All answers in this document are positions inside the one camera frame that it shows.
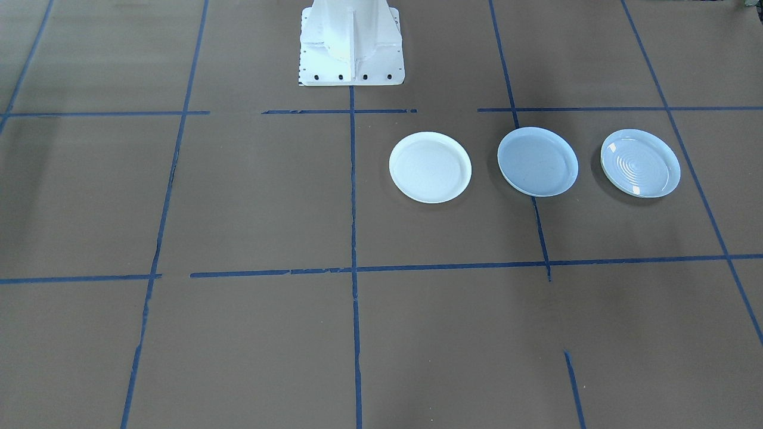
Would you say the plain light blue plate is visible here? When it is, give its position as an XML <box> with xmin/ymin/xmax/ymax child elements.
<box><xmin>498</xmin><ymin>127</ymin><xmax>579</xmax><ymax>197</ymax></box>

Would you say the white plate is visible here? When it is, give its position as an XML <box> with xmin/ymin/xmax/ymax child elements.
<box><xmin>389</xmin><ymin>132</ymin><xmax>472</xmax><ymax>204</ymax></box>

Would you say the white post with base plate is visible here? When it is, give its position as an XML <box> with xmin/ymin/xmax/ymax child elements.
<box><xmin>298</xmin><ymin>0</ymin><xmax>406</xmax><ymax>87</ymax></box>

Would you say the light blue ringed plate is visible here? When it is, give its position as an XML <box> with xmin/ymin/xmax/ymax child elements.
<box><xmin>600</xmin><ymin>129</ymin><xmax>681</xmax><ymax>198</ymax></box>

